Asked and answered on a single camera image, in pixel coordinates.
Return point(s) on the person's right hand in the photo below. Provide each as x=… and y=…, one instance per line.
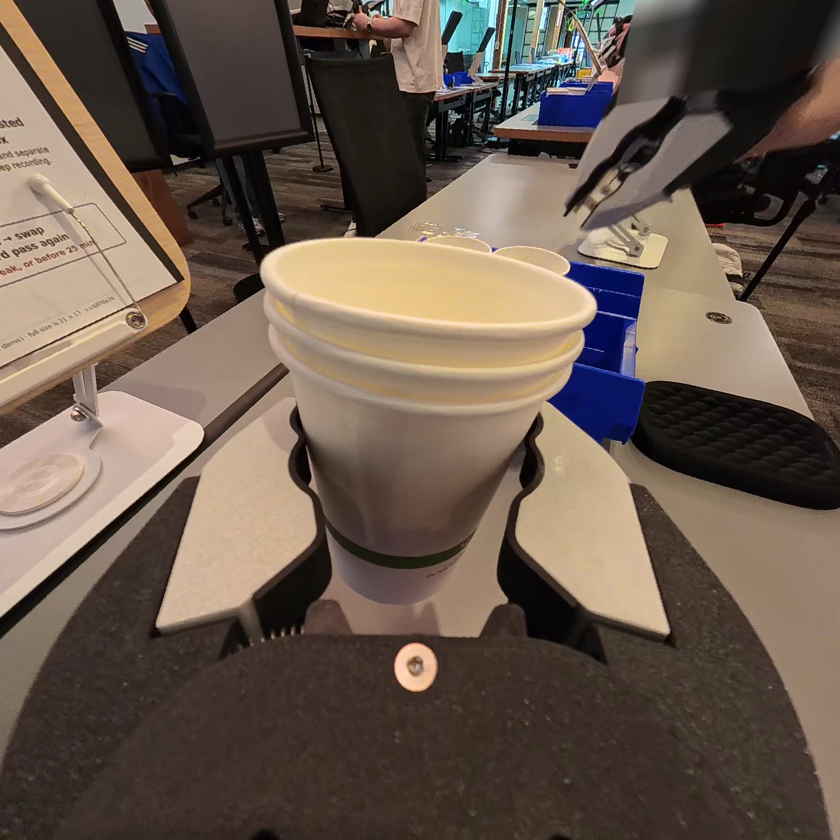
x=814, y=125

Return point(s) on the black textured pad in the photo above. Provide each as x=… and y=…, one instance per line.
x=742, y=440

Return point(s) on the black framed panel on stand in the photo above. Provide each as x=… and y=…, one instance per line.
x=85, y=72
x=236, y=66

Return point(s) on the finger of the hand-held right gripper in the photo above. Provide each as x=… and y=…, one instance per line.
x=624, y=145
x=670, y=164

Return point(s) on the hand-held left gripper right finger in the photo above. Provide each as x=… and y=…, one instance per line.
x=597, y=551

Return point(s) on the wooden instruction board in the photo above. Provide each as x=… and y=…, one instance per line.
x=66, y=210

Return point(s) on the round table grommet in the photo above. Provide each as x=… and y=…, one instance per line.
x=718, y=318

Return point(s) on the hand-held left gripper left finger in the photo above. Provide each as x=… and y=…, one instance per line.
x=223, y=551

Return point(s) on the blue plastic bin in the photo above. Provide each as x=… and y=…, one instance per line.
x=610, y=368

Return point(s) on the stack of nested white cups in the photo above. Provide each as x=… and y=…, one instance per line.
x=420, y=473

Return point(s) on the wooden desk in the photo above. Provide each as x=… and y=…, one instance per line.
x=538, y=131

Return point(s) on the white paper cup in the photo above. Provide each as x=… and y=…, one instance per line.
x=460, y=243
x=538, y=259

